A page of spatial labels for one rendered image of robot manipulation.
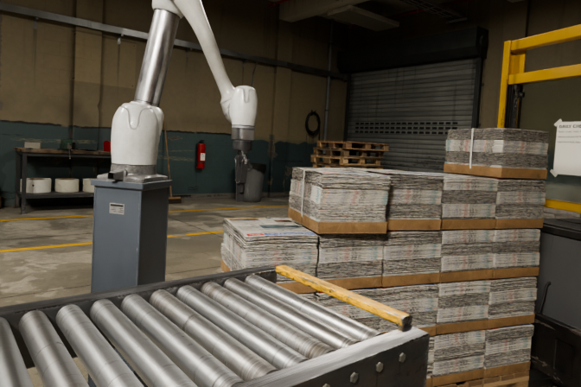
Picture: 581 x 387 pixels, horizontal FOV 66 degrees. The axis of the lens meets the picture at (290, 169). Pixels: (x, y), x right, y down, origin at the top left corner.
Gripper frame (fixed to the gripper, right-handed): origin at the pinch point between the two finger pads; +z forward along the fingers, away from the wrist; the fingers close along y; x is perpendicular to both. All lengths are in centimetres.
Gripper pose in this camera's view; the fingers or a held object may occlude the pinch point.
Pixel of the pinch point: (239, 192)
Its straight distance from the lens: 175.6
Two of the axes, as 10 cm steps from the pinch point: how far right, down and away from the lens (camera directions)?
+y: -3.6, -0.7, 9.3
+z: -0.6, 10.0, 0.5
